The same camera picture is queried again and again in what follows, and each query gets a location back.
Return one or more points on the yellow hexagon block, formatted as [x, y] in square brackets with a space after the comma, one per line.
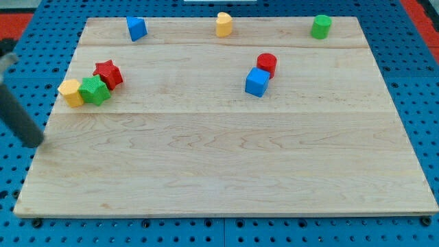
[69, 89]

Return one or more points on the wooden board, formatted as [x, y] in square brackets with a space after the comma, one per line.
[180, 137]

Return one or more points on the blue cube block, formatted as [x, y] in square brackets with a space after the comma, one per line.
[257, 82]

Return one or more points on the red cylinder block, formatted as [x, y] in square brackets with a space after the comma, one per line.
[267, 62]

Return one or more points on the yellow heart block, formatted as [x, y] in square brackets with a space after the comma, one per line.
[224, 25]

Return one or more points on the red star block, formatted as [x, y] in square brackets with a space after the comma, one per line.
[109, 74]

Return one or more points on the blue triangular prism block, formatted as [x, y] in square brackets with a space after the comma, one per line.
[136, 27]

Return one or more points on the green star block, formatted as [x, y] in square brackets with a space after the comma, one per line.
[94, 91]

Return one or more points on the green cylinder block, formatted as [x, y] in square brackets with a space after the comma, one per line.
[321, 26]

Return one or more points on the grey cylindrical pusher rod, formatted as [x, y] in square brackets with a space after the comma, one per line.
[13, 115]

